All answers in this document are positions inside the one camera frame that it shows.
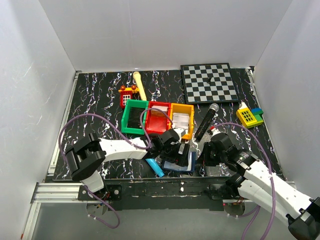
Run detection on navy blue card holder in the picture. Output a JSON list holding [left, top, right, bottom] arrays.
[[161, 151, 197, 173]]

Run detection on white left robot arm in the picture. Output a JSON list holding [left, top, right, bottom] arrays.
[[65, 128, 191, 193]]

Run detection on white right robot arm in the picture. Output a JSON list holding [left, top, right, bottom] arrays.
[[197, 132, 320, 240]]

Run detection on cards in red bin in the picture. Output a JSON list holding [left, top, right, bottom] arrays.
[[148, 110, 168, 133]]

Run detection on white cards in yellow bin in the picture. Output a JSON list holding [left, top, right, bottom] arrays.
[[172, 112, 190, 130]]

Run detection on black cards in green bin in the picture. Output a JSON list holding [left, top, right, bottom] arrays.
[[127, 107, 145, 129]]

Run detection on light blue toy microphone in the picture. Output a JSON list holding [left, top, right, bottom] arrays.
[[146, 158, 165, 178]]

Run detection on red plastic bin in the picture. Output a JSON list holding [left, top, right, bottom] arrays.
[[145, 101, 171, 134]]

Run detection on yellow plastic bin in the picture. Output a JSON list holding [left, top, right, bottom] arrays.
[[169, 103, 195, 140]]

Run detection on black toy microphone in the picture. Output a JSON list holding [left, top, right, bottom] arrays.
[[194, 103, 219, 141]]

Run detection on yellow green toy brick house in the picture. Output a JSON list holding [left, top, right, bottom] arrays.
[[236, 102, 264, 129]]

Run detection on green plastic bin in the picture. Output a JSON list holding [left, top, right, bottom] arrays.
[[121, 99, 149, 135]]

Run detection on red toy brick house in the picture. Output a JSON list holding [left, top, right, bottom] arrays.
[[118, 84, 139, 109]]

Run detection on black grey chessboard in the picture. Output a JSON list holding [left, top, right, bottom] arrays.
[[180, 63, 240, 104]]

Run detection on cream toy microphone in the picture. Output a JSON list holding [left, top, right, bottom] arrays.
[[132, 71, 147, 101]]

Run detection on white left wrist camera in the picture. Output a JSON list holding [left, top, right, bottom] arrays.
[[173, 127, 188, 140]]

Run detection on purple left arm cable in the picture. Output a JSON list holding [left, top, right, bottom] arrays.
[[58, 107, 176, 230]]

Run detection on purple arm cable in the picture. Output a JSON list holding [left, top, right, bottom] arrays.
[[58, 107, 176, 230], [209, 122, 277, 240]]

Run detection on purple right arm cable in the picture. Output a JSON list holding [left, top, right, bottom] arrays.
[[209, 122, 277, 240]]

